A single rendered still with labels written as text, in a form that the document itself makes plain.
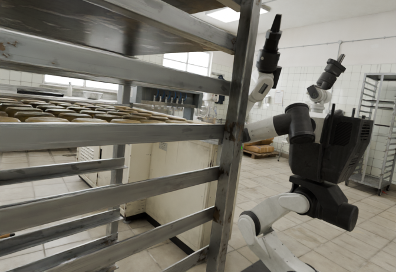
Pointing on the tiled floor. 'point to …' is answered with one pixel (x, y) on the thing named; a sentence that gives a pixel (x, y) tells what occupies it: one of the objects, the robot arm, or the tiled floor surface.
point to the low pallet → (260, 154)
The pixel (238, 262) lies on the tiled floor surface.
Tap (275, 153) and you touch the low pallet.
